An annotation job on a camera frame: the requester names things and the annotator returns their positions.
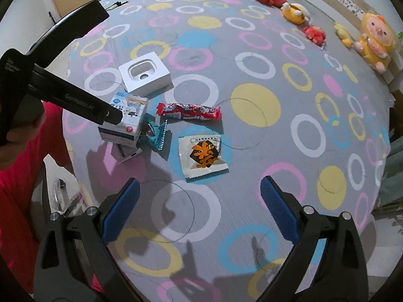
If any white box tray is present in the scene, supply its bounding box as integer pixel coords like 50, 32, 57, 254
119, 51, 172, 95

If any clear plastic bag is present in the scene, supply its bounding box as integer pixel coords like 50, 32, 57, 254
44, 156, 92, 217

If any blue and white carton box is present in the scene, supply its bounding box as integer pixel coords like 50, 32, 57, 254
97, 91, 149, 148

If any circle-print bed sheet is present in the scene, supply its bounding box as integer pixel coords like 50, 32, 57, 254
30, 0, 392, 302

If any small yellow plush toy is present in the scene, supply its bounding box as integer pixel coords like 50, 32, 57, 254
334, 22, 354, 48

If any green cloth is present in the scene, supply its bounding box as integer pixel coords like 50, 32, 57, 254
378, 132, 403, 208

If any large yellow pig plush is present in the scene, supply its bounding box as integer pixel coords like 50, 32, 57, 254
353, 13, 395, 74

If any white sachet with orange print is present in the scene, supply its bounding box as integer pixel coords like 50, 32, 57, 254
178, 135, 229, 183

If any person's left hand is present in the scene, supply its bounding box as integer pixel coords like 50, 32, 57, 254
6, 113, 44, 147

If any small white box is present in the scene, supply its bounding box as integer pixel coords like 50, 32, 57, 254
112, 143, 142, 164

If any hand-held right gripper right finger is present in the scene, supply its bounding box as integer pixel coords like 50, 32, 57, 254
252, 176, 369, 302

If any teal snack wrapper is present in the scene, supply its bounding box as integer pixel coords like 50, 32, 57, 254
139, 121, 173, 152

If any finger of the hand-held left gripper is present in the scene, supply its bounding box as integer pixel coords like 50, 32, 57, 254
28, 0, 110, 68
28, 64, 122, 126

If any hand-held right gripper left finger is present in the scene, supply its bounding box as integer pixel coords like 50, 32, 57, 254
33, 178, 141, 302

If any red snack wrapper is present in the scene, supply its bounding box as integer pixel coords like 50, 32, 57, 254
156, 102, 221, 121

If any small red plush toy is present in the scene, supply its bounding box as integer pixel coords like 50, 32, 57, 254
304, 25, 326, 45

